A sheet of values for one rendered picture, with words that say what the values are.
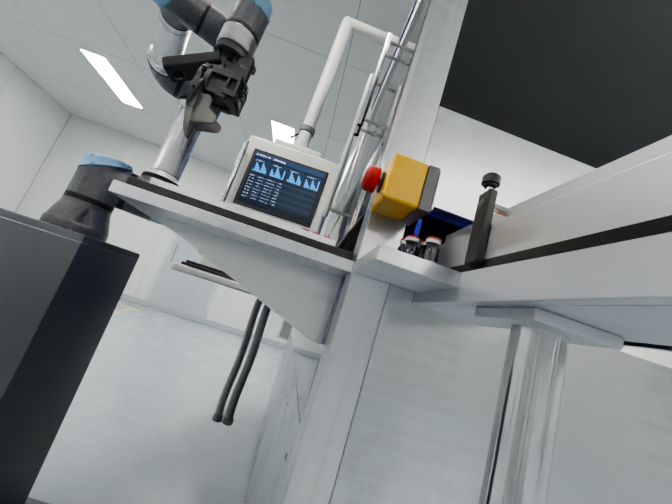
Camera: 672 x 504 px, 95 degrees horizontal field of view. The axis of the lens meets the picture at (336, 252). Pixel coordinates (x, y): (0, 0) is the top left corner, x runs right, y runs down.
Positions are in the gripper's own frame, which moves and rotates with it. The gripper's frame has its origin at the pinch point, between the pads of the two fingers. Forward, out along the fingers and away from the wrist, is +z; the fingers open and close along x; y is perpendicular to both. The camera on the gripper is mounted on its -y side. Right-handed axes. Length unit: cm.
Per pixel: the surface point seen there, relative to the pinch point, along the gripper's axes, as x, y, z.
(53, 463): 75, -30, 104
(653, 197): -45, 49, 14
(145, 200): -10.2, 4.3, 17.7
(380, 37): 97, 30, -143
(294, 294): -1.7, 31.0, 24.0
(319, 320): -1.7, 37.0, 27.1
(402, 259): -25, 42, 17
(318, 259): -10.2, 32.9, 17.8
